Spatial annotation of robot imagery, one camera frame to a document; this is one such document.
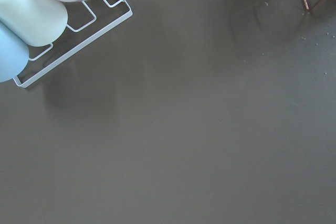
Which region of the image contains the light blue plastic cup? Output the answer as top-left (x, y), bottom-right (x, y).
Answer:
top-left (1, 23), bottom-right (29, 82)

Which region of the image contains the mint green plastic cup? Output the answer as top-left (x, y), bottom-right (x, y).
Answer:
top-left (1, 0), bottom-right (68, 47)

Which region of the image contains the white wire cup rack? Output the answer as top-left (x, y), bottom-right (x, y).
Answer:
top-left (13, 0), bottom-right (133, 88)

